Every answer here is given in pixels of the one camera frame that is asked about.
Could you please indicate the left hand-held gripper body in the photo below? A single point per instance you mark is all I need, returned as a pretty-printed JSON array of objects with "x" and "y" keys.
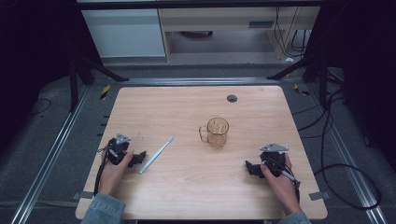
[{"x": 117, "y": 149}]

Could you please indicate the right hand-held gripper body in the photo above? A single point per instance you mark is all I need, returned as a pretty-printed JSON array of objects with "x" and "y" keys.
[{"x": 274, "y": 158}]

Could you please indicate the white toothbrush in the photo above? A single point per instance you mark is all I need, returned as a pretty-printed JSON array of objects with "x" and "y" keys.
[{"x": 155, "y": 154}]

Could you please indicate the amber glass mug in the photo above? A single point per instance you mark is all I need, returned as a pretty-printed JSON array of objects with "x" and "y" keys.
[{"x": 217, "y": 133}]

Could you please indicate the person's left hand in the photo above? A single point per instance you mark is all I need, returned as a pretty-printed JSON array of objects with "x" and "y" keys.
[{"x": 112, "y": 175}]

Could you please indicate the person's right hand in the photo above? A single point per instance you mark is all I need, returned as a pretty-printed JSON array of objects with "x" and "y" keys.
[{"x": 281, "y": 186}]

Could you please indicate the grey tape strip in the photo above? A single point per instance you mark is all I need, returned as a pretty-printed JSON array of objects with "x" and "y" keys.
[
  {"x": 319, "y": 195},
  {"x": 83, "y": 195}
]

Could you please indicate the yellow black tape piece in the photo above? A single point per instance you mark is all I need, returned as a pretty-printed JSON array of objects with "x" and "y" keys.
[
  {"x": 301, "y": 90},
  {"x": 105, "y": 91}
]

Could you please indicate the black metal stand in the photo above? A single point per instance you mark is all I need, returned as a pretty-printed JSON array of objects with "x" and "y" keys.
[
  {"x": 81, "y": 70},
  {"x": 314, "y": 67}
]

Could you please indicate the white cabinet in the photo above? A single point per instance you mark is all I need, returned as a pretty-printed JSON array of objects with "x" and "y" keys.
[{"x": 124, "y": 32}]

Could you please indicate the aluminium floor rail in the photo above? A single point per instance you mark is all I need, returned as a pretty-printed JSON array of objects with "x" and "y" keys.
[
  {"x": 351, "y": 161},
  {"x": 199, "y": 81},
  {"x": 46, "y": 158}
]

